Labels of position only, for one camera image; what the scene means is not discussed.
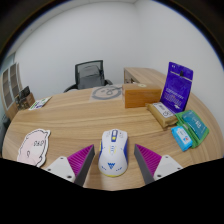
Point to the green white leaflet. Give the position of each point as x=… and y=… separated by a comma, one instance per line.
x=40, y=103

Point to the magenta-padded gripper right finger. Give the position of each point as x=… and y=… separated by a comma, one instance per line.
x=165, y=165

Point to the wooden side cabinet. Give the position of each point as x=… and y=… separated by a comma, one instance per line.
x=146, y=75

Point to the pink pig-shaped mouse pad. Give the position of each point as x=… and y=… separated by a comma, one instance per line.
x=32, y=146

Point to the black mesh office chair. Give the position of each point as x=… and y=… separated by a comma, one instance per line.
x=88, y=75

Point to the blue tissue packet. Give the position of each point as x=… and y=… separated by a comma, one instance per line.
x=182, y=138

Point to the round grey face mouse pad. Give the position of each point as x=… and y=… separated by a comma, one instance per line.
x=105, y=92

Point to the open box of dark items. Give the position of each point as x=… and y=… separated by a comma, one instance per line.
x=25, y=99

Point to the brown cardboard box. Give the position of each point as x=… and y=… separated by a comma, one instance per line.
x=141, y=96

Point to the wooden shelf unit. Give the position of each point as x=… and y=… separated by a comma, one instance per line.
x=10, y=85

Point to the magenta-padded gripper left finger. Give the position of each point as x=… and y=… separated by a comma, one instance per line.
x=63, y=166

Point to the green tissue packet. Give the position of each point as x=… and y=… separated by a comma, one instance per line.
x=196, y=126

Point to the tan wrapped packet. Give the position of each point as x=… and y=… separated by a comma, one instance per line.
x=161, y=114

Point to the white blue yellow computer mouse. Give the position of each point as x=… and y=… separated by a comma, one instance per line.
x=113, y=153

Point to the purple standing pouch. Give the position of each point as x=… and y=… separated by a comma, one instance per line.
x=176, y=88

